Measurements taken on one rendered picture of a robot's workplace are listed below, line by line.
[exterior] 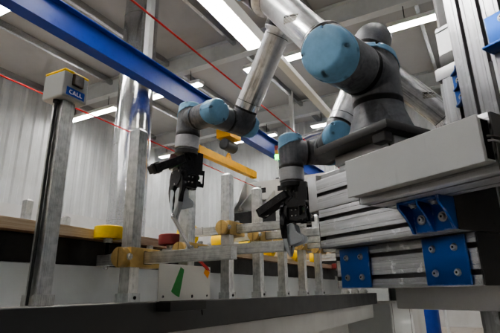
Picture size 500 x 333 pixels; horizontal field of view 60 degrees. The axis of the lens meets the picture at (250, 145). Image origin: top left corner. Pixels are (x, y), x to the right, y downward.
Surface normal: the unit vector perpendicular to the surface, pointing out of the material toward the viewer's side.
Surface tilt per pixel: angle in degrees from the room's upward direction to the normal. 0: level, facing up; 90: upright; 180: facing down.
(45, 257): 90
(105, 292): 90
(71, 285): 90
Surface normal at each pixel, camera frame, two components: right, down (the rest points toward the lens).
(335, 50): -0.68, -0.13
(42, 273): 0.89, -0.16
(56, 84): -0.47, -0.28
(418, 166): -0.86, -0.15
